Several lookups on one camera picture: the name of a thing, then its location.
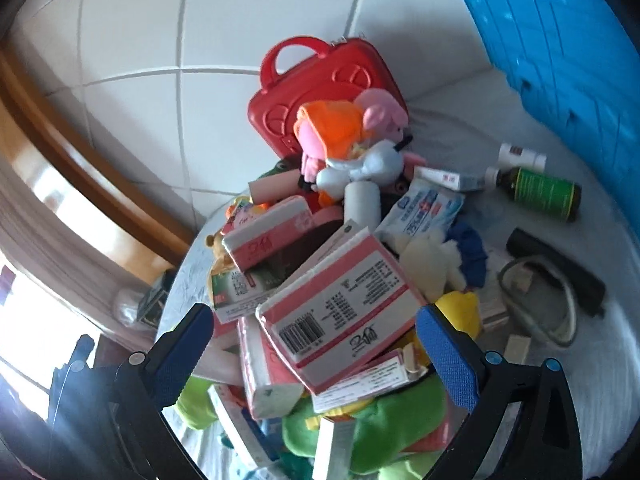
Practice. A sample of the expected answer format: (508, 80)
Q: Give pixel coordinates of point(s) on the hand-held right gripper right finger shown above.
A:
(445, 355)

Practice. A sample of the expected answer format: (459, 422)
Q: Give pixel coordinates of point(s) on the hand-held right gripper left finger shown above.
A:
(180, 355)

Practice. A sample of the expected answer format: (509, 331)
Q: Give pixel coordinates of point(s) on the yellow plastic tongs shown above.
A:
(460, 310)

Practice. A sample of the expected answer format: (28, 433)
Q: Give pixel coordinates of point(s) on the blue plastic crate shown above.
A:
(550, 35)

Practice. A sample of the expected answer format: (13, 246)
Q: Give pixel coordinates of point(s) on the white desktop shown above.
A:
(575, 410)

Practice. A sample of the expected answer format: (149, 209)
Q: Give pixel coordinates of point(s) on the light green plush toy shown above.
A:
(200, 405)

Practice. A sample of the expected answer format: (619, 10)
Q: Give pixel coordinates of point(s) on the narrow pink and white box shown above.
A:
(260, 375)

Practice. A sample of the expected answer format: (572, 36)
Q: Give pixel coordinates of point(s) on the green and white box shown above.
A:
(235, 290)

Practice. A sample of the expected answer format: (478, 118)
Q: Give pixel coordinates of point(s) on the white box with red label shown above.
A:
(360, 385)

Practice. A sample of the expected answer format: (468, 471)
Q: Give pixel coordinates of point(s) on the cream plush toy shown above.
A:
(430, 265)

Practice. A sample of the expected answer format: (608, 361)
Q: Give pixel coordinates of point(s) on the blue cloth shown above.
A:
(470, 255)

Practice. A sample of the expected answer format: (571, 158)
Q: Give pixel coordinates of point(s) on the large pink and white box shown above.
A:
(345, 300)

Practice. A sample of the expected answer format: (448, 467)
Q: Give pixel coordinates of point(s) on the black cylinder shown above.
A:
(555, 265)

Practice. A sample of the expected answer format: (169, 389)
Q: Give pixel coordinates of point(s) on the small pink and white box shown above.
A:
(265, 240)

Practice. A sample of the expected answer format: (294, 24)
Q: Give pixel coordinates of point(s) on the blue and white wipes packet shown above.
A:
(425, 210)

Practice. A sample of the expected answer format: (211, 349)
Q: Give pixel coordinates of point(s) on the plain white box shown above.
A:
(332, 450)

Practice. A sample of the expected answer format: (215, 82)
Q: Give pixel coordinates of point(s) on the white plastic bottle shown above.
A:
(362, 205)

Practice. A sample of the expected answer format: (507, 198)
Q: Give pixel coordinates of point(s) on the white ointment box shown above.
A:
(450, 178)

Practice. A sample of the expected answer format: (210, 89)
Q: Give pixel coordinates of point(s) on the dark bottle with green label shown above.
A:
(545, 192)

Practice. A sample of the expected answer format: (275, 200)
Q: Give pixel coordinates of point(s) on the pink cylinder tube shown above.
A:
(272, 187)

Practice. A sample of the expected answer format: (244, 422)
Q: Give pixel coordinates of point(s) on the white plush toy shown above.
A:
(370, 162)

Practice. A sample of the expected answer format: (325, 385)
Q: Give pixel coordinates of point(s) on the small white bottle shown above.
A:
(520, 155)

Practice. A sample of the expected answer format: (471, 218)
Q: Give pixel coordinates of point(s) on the pink plush toy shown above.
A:
(380, 110)

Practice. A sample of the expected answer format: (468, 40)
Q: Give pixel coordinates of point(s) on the orange and pink plush doll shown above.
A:
(330, 125)

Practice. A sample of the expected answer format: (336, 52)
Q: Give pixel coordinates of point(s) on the red toy suitcase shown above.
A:
(320, 75)

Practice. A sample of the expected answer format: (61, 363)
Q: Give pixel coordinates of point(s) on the wooden door frame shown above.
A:
(75, 160)

